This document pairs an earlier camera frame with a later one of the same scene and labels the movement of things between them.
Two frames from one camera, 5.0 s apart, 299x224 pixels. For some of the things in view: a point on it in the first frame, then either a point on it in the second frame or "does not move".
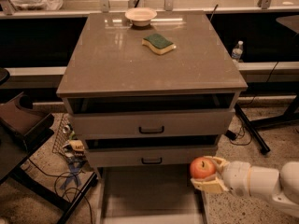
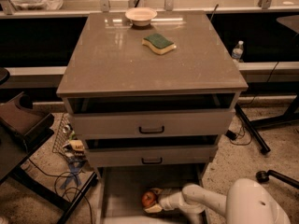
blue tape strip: (74, 169) does not move
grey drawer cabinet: (150, 89) does not move
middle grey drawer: (149, 156) does not move
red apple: (202, 167) -> (148, 199)
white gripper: (237, 175) -> (165, 199)
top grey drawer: (153, 123) does not move
